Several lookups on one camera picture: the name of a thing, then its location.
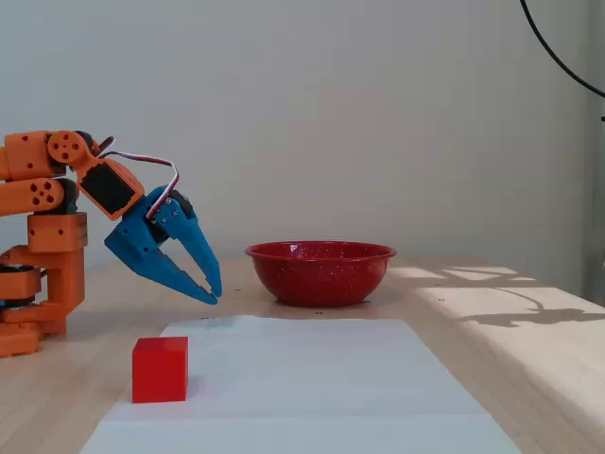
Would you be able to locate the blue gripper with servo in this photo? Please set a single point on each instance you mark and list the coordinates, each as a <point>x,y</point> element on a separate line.
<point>142,241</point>

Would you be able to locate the red cube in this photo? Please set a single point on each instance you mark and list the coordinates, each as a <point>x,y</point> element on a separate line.
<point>158,373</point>

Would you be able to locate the orange robot base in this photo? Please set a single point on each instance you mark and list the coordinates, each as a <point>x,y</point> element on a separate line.
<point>61,284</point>

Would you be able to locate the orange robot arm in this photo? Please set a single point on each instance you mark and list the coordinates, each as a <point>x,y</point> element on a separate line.
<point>28,161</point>

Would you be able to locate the red speckled bowl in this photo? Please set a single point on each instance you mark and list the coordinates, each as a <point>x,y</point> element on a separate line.
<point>321,279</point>

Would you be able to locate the white paper sheet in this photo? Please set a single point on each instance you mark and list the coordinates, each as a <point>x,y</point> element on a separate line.
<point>307,378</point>

